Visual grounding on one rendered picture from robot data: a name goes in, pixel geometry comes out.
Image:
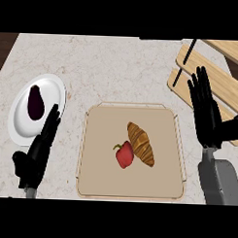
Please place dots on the beige square tray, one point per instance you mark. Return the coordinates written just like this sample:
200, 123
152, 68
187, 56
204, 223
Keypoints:
99, 175

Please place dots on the dark purple eggplant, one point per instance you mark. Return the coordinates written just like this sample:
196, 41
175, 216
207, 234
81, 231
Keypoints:
35, 103

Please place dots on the white oval plate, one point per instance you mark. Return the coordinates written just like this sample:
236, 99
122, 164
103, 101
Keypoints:
54, 92

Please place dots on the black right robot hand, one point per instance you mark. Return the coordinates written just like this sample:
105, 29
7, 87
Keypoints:
207, 111

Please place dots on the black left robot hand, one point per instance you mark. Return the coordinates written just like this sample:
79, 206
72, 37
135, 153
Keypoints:
38, 150

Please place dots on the brown croissant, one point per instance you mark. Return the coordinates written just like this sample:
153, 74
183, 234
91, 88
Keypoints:
141, 142

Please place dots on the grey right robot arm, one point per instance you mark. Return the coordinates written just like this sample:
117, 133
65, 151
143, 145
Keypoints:
219, 179

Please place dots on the red bell pepper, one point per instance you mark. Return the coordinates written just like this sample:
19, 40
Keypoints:
124, 155

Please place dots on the wooden tiered shelf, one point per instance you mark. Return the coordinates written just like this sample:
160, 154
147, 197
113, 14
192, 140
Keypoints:
222, 79

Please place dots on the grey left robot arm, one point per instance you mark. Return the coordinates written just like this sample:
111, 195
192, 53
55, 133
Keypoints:
30, 193

